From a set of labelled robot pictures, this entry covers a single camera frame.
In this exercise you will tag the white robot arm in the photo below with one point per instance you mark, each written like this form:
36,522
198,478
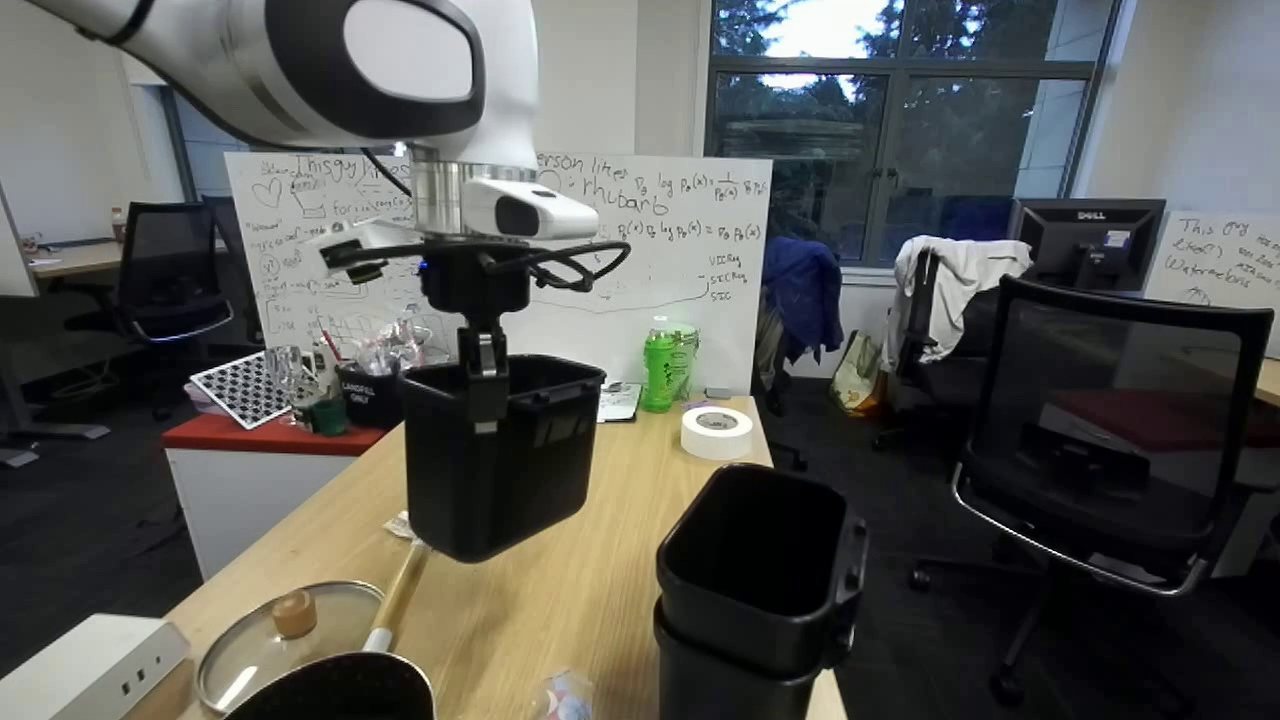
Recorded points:
452,82

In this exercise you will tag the glass pot lid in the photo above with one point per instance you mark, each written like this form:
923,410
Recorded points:
286,632

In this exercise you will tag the whiteboard with drawings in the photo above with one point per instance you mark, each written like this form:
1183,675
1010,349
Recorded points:
695,231

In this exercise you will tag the black mesh office chair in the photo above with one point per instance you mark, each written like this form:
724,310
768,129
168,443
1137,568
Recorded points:
1104,447

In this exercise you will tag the white saucepan wooden handle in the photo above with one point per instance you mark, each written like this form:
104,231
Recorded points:
374,683

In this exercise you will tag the white tape roll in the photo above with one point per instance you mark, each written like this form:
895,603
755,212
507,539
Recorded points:
718,435

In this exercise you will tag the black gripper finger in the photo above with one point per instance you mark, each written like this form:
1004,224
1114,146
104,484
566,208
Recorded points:
487,353

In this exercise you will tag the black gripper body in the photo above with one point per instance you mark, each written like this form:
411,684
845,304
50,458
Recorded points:
476,280

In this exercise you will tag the green wipes bottle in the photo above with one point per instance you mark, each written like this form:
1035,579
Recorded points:
668,353

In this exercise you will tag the lone black bin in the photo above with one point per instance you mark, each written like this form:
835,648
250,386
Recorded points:
489,469

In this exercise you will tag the black landfill bin stack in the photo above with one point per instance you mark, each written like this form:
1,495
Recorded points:
763,591

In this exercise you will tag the white electrical box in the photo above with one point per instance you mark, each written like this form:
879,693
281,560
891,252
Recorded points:
96,668

